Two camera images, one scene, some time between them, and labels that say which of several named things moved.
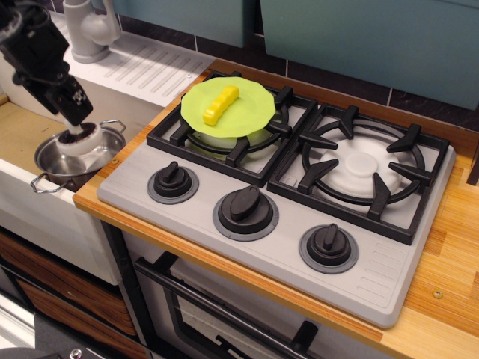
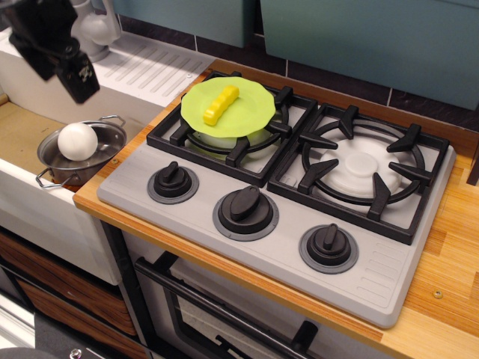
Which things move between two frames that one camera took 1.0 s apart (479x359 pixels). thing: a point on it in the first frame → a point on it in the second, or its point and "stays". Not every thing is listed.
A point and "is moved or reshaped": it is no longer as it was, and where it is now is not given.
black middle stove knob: x=247 y=215 stays
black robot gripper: x=37 y=52 → x=50 y=23
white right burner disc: x=359 y=160 stays
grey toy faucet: x=91 y=34 stays
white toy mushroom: x=79 y=138 is moved or reshaped
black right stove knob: x=328 y=249 stays
